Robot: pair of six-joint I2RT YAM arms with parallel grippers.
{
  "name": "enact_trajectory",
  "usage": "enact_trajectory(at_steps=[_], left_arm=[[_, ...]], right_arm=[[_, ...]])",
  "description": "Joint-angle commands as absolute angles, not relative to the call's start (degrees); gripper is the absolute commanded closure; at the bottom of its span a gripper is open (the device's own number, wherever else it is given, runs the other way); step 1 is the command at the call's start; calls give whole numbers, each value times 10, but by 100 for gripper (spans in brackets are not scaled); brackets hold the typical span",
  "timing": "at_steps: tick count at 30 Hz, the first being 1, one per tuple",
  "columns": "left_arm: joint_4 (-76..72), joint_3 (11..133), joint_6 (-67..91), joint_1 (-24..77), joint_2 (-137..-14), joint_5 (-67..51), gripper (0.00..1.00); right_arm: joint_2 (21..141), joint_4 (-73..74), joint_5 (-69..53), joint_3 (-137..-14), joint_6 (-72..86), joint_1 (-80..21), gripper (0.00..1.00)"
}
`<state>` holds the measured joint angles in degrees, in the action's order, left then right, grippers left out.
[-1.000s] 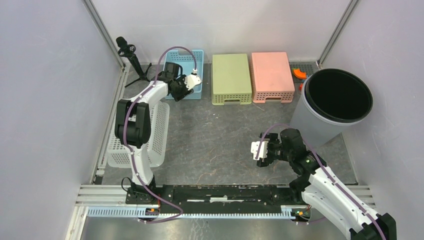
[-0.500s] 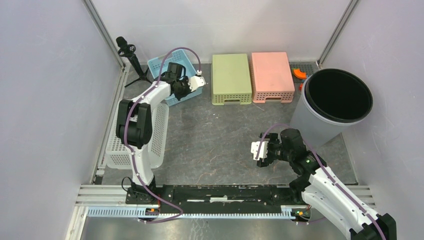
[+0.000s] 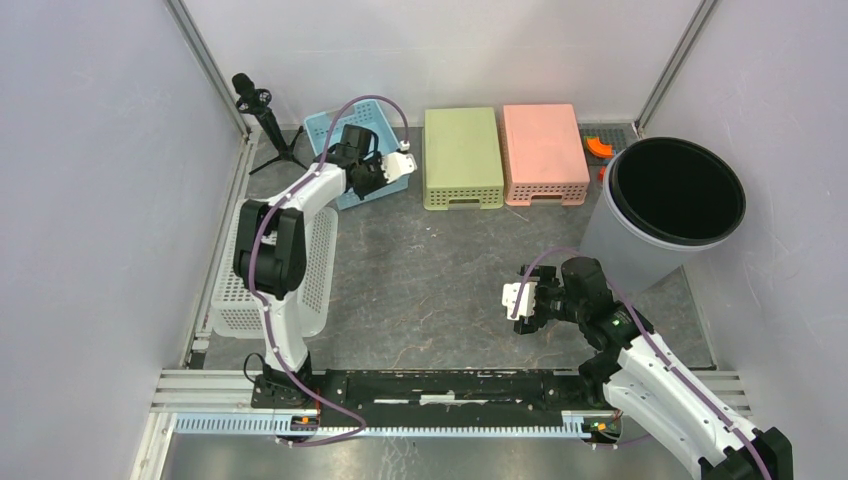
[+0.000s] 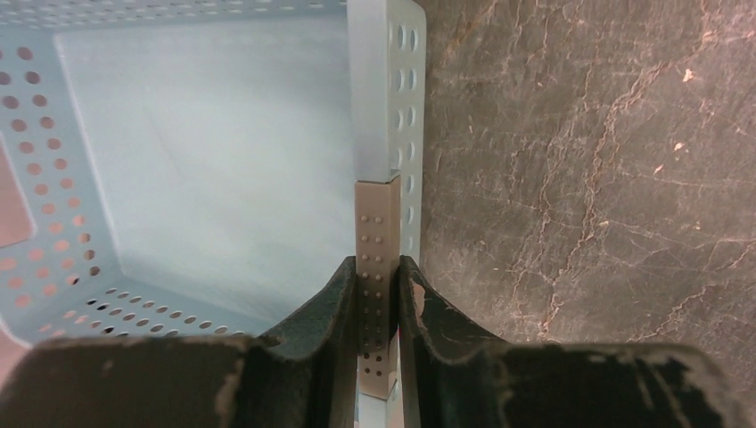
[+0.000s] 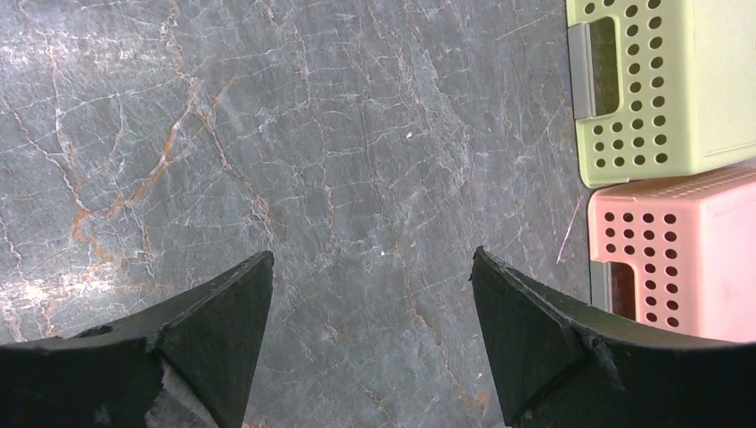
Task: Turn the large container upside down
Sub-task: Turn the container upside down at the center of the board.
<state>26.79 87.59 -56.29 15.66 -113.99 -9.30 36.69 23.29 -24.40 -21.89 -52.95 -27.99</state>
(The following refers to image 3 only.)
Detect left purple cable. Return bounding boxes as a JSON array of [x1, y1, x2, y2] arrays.
[[246, 95, 411, 448]]

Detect large white perforated basket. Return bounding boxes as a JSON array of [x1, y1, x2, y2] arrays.
[[208, 206, 338, 340]]

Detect white cable duct strip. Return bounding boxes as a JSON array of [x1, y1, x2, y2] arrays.
[[173, 413, 620, 441]]

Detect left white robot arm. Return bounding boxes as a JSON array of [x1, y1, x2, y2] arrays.
[[232, 125, 416, 408]]

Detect black microphone on tripod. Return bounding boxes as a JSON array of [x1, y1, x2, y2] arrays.
[[231, 73, 307, 175]]

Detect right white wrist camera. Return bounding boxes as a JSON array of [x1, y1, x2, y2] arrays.
[[501, 282, 537, 322]]

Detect grey bin with black liner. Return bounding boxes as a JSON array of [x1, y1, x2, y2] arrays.
[[579, 137, 747, 297]]

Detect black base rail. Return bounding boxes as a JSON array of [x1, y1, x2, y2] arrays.
[[251, 370, 595, 429]]

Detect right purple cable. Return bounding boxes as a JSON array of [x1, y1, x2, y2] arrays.
[[513, 247, 773, 480]]

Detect pink plastic basket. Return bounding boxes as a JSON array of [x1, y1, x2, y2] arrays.
[[499, 104, 590, 207]]

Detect dark tray with orange blocks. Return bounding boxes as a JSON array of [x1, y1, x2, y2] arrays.
[[580, 124, 632, 165]]

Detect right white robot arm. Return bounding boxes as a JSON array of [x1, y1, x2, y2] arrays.
[[501, 256, 794, 479]]

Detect green plastic basket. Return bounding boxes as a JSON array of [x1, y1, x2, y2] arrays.
[[422, 107, 505, 211]]

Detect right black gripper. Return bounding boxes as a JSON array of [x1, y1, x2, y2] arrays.
[[513, 264, 586, 334]]

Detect purple cable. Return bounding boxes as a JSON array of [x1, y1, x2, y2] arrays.
[[513, 247, 773, 480], [246, 95, 411, 448]]

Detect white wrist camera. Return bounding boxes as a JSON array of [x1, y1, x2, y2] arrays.
[[501, 282, 537, 322], [380, 152, 418, 183]]

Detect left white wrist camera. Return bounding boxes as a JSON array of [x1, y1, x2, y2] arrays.
[[380, 152, 418, 183]]

